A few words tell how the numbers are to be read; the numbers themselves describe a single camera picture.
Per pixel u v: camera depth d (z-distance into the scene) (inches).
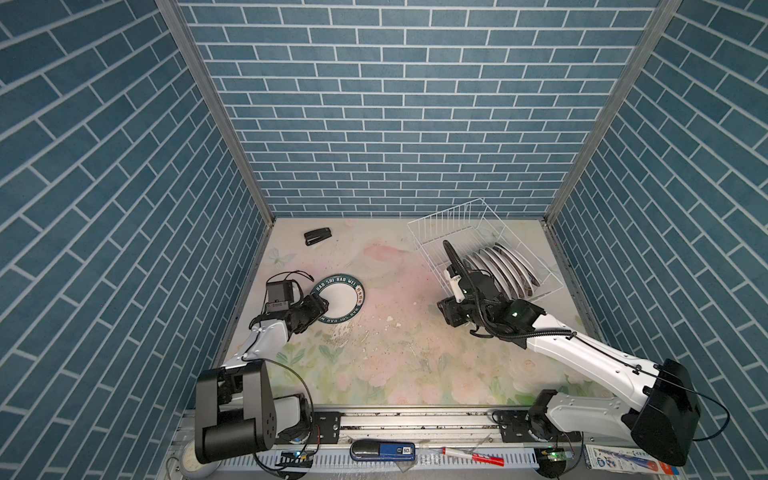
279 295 27.4
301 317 30.3
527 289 34.0
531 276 34.7
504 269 33.3
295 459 28.4
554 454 28.2
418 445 28.4
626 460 26.9
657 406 15.4
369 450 26.1
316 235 44.6
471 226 45.6
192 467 25.7
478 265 33.8
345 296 38.0
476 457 27.3
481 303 23.1
